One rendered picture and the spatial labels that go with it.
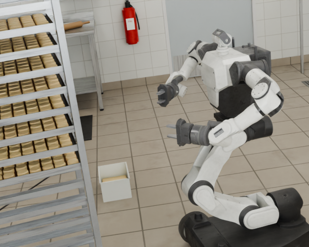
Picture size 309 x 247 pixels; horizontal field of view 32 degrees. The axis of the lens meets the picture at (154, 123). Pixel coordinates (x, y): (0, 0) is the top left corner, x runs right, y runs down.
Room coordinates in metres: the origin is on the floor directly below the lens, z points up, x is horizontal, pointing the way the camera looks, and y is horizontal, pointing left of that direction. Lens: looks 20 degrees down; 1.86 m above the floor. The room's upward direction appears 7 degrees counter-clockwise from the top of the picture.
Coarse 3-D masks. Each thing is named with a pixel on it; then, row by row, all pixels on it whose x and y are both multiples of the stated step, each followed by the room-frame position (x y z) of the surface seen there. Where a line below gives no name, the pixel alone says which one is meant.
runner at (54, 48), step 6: (36, 48) 2.20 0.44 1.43; (42, 48) 2.20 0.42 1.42; (48, 48) 2.21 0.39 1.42; (54, 48) 2.22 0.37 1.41; (0, 54) 2.16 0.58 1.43; (6, 54) 2.17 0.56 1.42; (12, 54) 2.18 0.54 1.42; (18, 54) 2.18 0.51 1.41; (24, 54) 2.19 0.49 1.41; (30, 54) 2.19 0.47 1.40; (36, 54) 2.20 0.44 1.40; (0, 60) 2.16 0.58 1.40; (6, 60) 2.17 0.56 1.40
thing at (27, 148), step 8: (56, 136) 2.42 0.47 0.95; (64, 136) 2.36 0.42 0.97; (16, 144) 2.33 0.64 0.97; (24, 144) 2.32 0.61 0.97; (32, 144) 2.35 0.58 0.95; (40, 144) 2.29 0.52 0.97; (48, 144) 2.29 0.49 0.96; (56, 144) 2.26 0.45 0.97; (64, 144) 2.25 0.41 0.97; (72, 144) 2.29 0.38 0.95; (0, 152) 2.25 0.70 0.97; (8, 152) 2.29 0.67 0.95; (16, 152) 2.22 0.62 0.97; (24, 152) 2.21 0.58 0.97; (32, 152) 2.21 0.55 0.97
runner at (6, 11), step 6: (48, 0) 2.22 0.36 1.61; (12, 6) 2.18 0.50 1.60; (18, 6) 2.19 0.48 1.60; (24, 6) 2.20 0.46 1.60; (30, 6) 2.20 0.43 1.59; (36, 6) 2.21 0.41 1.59; (42, 6) 2.21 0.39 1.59; (48, 6) 2.22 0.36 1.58; (0, 12) 2.17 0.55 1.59; (6, 12) 2.18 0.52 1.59; (12, 12) 2.18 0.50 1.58; (18, 12) 2.19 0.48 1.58
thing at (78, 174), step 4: (44, 0) 2.63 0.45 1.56; (48, 8) 2.63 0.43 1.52; (52, 20) 2.64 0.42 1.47; (52, 36) 2.63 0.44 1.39; (56, 40) 2.64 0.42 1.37; (60, 60) 2.64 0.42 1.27; (64, 80) 2.64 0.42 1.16; (76, 172) 2.63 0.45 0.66; (80, 172) 2.64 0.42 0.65; (76, 176) 2.64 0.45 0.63; (80, 176) 2.63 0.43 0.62; (80, 188) 2.63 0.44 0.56; (80, 192) 2.63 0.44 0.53; (84, 192) 2.64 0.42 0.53; (88, 232) 2.63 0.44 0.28; (92, 244) 2.63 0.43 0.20
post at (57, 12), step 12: (60, 12) 2.20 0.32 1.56; (60, 24) 2.20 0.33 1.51; (60, 36) 2.19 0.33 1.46; (60, 48) 2.19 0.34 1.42; (72, 84) 2.20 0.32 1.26; (72, 96) 2.19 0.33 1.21; (72, 108) 2.19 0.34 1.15; (84, 156) 2.20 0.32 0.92; (84, 168) 2.19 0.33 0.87; (84, 180) 2.19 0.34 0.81; (96, 216) 2.20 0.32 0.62; (96, 228) 2.19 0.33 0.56; (96, 240) 2.19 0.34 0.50
